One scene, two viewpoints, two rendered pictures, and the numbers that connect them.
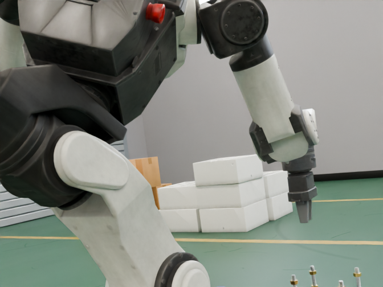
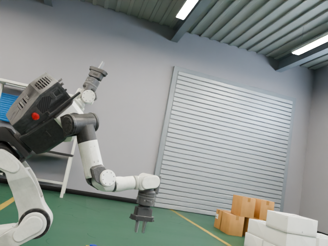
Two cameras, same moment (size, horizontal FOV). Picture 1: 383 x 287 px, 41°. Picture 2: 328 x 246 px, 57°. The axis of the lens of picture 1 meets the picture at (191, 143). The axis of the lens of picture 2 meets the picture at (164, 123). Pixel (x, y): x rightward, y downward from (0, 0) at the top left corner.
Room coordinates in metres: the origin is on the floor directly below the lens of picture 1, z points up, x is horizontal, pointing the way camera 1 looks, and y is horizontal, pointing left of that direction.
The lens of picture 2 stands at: (0.13, -1.32, 0.79)
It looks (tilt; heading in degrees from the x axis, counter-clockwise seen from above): 9 degrees up; 40
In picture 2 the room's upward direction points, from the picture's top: 10 degrees clockwise
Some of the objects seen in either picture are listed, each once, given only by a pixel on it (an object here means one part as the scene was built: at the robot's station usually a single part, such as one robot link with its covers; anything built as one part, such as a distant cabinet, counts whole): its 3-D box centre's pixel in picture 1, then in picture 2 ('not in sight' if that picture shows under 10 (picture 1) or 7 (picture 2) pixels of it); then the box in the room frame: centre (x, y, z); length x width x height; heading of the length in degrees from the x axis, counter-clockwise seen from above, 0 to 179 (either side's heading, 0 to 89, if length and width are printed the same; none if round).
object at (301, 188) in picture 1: (299, 175); (143, 207); (1.35, -0.27, 0.58); 0.13 x 0.10 x 0.12; 153
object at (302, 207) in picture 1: (302, 211); (136, 225); (1.32, -0.26, 0.49); 0.03 x 0.02 x 0.06; 63
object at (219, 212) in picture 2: not in sight; (225, 219); (5.05, 1.07, 0.15); 0.30 x 0.24 x 0.30; 142
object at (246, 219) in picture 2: not in sight; (250, 226); (5.08, 0.64, 0.15); 0.30 x 0.24 x 0.30; 54
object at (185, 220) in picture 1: (191, 216); (266, 244); (4.24, 0.08, 0.09); 0.39 x 0.39 x 0.18; 54
